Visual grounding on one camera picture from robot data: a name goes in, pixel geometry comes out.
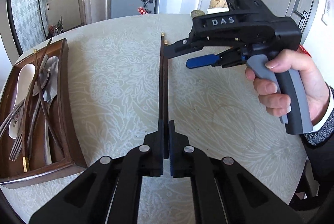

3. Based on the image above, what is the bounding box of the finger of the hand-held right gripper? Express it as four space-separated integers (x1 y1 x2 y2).
165 38 206 59
186 48 246 69

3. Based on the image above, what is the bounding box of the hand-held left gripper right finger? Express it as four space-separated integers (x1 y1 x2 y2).
168 120 296 224

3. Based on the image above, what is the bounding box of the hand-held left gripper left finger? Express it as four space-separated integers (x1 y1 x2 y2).
28 120 165 224

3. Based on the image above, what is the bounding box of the wooden tray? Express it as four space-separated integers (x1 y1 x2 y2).
0 38 88 189

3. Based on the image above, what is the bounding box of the metal spoon face down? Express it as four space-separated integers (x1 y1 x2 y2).
42 80 59 165

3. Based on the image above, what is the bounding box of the large metal spoon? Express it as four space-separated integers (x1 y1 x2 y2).
0 56 60 136

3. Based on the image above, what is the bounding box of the metal fork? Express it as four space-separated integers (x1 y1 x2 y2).
9 99 39 162

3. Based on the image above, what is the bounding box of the white ceramic spoon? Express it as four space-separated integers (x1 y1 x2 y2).
9 64 37 139

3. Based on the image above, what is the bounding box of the person's right forearm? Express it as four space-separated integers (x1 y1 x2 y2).
290 81 334 211

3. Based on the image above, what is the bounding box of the person's right hand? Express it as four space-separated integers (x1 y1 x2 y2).
245 49 330 126

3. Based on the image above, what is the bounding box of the white kitchen cabinet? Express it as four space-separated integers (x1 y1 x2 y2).
46 0 98 31

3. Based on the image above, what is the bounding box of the metal door handle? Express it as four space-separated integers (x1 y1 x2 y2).
294 10 308 30

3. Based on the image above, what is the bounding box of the white wall switch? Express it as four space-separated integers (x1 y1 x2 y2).
321 0 333 26

